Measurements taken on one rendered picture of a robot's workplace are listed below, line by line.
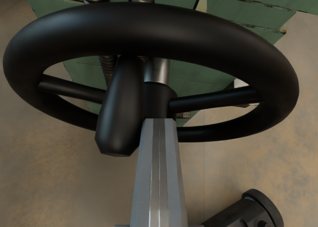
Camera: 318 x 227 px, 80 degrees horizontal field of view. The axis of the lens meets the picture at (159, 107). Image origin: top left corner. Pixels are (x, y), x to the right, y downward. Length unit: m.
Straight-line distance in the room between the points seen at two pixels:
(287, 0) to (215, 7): 0.10
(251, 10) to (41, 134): 1.03
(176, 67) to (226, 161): 0.80
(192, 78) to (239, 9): 0.22
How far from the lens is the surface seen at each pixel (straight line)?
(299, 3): 0.37
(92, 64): 0.52
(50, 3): 0.25
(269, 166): 1.30
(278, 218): 1.06
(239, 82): 0.54
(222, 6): 0.34
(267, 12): 0.37
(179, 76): 0.50
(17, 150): 1.16
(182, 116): 0.49
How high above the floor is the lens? 1.03
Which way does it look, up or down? 69 degrees down
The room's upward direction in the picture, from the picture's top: 25 degrees clockwise
